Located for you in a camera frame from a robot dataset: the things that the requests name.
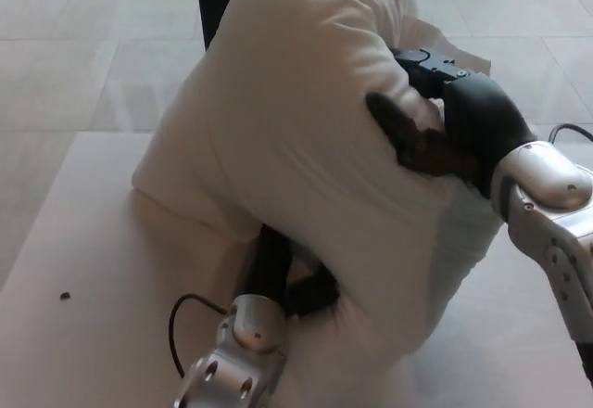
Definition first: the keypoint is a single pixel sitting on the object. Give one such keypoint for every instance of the white square pillow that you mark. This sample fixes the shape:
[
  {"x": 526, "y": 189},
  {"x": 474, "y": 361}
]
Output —
[{"x": 296, "y": 148}]

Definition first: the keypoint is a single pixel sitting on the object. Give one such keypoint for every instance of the black metal post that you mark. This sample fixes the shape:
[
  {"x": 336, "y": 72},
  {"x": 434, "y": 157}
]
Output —
[{"x": 207, "y": 4}]

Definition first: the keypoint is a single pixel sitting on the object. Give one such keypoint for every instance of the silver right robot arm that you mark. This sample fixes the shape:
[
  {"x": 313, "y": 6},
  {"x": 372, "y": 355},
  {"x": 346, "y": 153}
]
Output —
[{"x": 551, "y": 222}]

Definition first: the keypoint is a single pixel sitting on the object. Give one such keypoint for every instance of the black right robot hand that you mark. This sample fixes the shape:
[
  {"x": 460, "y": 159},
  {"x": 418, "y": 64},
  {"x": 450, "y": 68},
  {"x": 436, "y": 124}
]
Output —
[{"x": 477, "y": 116}]

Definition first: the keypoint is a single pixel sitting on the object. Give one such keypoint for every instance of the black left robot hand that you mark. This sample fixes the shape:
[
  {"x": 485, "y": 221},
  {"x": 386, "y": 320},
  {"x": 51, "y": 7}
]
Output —
[{"x": 271, "y": 269}]

